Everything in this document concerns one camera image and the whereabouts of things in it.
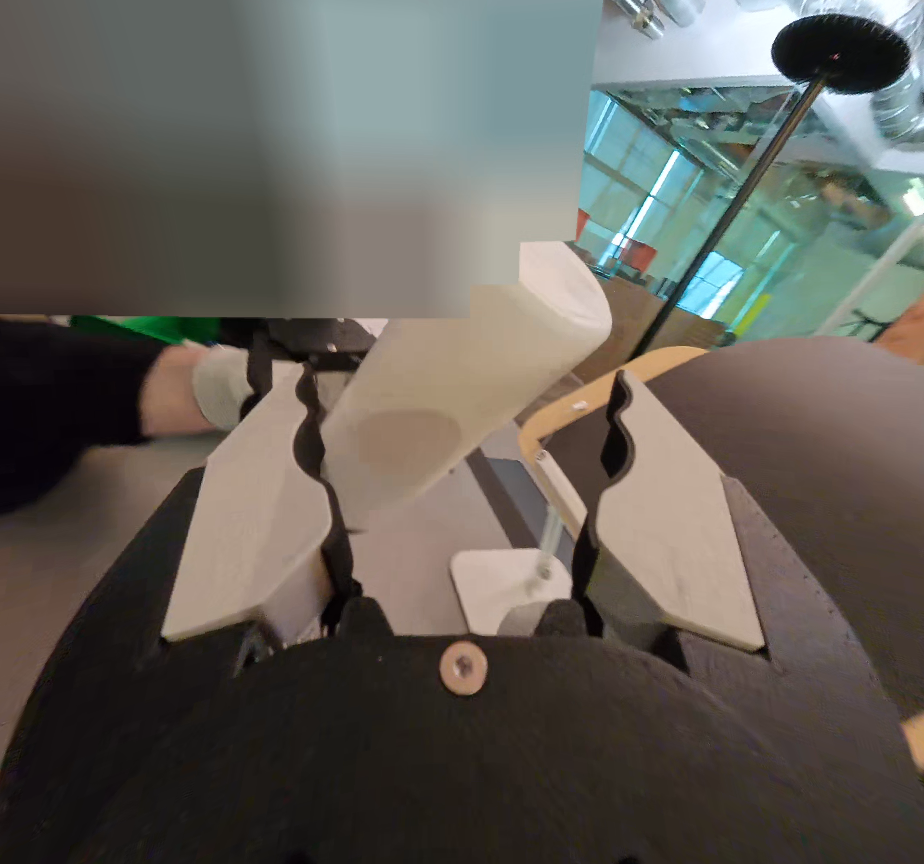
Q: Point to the person's left hand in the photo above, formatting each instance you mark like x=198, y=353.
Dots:
x=220, y=387

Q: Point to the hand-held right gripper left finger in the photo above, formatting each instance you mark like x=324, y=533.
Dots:
x=252, y=503

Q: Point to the green plastic bin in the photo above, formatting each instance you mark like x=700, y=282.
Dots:
x=159, y=330

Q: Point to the black floor lamp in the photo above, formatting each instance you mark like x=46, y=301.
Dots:
x=837, y=52

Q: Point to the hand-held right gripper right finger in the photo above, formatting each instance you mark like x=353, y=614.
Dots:
x=664, y=532

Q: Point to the person's left forearm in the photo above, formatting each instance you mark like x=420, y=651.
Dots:
x=72, y=409

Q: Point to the orange 3D printer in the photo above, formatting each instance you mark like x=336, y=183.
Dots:
x=635, y=254

